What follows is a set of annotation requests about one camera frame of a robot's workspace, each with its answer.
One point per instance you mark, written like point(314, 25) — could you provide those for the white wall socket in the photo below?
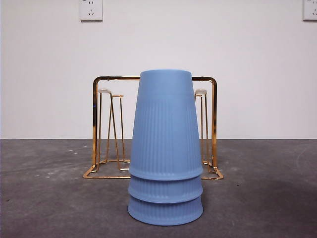
point(91, 10)
point(310, 10)

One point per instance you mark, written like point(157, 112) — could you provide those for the blue ribbed plastic cup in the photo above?
point(164, 189)
point(166, 124)
point(164, 213)

